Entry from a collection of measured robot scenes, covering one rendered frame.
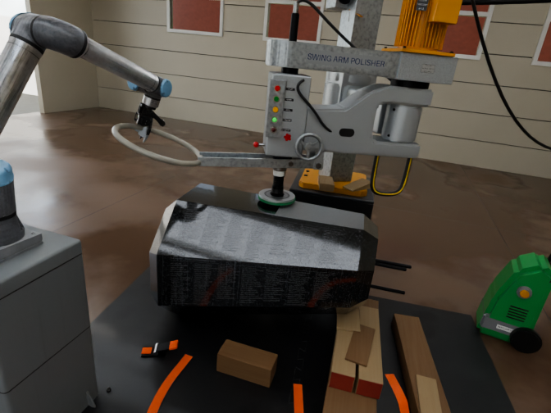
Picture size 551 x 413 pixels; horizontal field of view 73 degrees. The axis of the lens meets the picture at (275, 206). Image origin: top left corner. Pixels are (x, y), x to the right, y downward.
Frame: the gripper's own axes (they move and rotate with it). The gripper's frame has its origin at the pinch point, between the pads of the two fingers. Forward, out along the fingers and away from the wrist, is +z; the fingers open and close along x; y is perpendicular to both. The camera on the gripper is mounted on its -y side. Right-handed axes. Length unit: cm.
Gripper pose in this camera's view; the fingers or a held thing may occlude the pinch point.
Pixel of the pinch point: (143, 138)
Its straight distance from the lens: 234.7
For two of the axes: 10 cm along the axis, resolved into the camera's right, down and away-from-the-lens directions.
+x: 5.4, 5.0, -6.8
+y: -7.4, -1.0, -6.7
